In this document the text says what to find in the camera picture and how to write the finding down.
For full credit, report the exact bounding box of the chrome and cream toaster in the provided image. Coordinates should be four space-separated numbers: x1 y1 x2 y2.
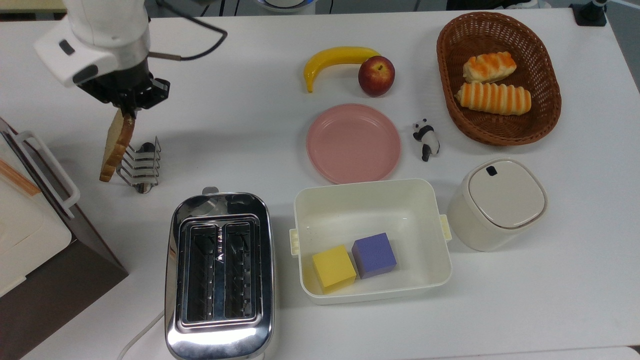
164 187 276 360

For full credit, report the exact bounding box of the yellow foam cube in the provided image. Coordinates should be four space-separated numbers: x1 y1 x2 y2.
312 244 357 295

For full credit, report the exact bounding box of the pink round plate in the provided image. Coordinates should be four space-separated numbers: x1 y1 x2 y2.
306 103 402 185

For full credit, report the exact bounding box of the white appliance on brown box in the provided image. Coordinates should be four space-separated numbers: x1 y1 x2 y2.
0 116 129 360

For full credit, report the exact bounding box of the long orange striped bread roll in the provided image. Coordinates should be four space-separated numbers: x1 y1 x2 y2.
454 82 532 117

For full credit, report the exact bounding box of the brown wicker basket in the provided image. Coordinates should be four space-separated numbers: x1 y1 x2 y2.
436 11 562 147

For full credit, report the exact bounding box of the short orange striped bread roll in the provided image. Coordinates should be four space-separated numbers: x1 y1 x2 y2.
462 51 518 84

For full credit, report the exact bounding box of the red apple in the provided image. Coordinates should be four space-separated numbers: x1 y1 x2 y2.
358 55 396 98

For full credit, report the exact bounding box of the cream rectangular plastic bin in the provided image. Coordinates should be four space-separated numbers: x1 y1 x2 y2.
289 178 453 306

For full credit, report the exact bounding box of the white toaster power cable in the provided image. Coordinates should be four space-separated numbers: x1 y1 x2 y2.
117 310 166 360

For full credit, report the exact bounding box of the small panda figurine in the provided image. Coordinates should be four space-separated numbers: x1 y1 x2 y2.
412 118 441 163

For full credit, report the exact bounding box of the purple foam cube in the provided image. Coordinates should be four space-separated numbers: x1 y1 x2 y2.
351 232 398 280

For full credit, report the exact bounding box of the black table clamp mount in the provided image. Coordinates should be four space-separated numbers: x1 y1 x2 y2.
570 0 608 27

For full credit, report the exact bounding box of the yellow banana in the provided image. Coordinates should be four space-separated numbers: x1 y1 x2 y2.
303 46 382 94

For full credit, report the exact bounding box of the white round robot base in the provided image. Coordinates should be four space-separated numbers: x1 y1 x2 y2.
256 0 318 14

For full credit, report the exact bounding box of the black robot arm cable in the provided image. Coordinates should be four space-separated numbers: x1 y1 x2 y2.
147 0 229 62

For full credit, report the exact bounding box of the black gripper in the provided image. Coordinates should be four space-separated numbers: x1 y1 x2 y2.
79 57 171 121

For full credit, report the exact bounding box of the metal wire toast rack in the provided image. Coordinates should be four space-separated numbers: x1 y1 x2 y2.
116 136 163 195

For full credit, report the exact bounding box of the cream plastic storage box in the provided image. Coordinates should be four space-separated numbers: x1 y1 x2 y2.
0 132 73 298

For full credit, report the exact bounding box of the brown crusted bread slice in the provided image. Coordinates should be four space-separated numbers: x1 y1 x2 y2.
99 109 137 183

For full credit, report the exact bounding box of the cream lidded trash can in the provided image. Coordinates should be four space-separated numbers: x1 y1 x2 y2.
446 158 549 252

